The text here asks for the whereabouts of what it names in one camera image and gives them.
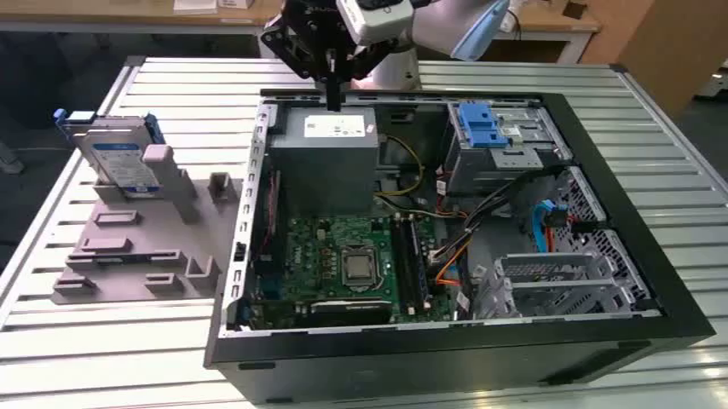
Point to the grey power supply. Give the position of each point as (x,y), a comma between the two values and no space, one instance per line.
(324,179)

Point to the blue drive latch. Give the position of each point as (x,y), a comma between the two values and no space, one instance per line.
(480,128)

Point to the wooden desk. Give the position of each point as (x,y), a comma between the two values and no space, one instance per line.
(170,19)

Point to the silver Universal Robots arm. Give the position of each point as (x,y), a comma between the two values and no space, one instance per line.
(393,72)

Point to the metal optical drive cage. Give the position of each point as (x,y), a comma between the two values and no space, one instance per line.
(512,159)

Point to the white paper box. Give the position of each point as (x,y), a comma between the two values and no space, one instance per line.
(194,6)

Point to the black PC case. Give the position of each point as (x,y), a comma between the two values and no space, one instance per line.
(399,366)

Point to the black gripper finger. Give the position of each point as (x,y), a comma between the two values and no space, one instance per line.
(296,55)
(364,64)

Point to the black graphics card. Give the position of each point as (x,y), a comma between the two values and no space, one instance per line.
(347,313)

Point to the green motherboard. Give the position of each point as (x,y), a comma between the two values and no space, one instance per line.
(310,238)

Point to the brown wooden cabinet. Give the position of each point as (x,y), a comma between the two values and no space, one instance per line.
(671,42)

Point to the grey parts rack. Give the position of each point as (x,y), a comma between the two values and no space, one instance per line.
(147,238)

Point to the hard disk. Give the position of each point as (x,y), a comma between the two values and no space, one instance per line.
(122,166)

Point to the silver CPU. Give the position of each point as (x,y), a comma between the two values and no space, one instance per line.
(360,268)

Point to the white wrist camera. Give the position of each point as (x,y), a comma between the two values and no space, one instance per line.
(376,25)

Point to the small black desk object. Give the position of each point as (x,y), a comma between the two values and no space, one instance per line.
(576,9)

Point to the grey furniture foot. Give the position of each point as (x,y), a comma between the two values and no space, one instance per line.
(11,164)

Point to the black RAM slot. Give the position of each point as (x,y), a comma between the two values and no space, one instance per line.
(405,264)

